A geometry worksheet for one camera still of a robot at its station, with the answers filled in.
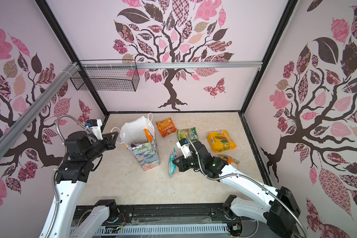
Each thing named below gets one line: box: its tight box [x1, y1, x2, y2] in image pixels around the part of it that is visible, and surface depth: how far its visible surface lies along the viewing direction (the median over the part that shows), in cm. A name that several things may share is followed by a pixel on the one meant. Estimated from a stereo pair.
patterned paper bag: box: [119, 116, 161, 172], surface depth 83 cm
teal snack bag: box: [168, 146, 178, 179], surface depth 74 cm
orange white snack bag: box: [143, 128, 154, 143], surface depth 92 cm
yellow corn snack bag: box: [207, 129, 238, 154], surface depth 98 cm
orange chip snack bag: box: [155, 117, 179, 138], surface depth 112 cm
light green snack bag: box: [176, 126, 199, 143], surface depth 105 cm
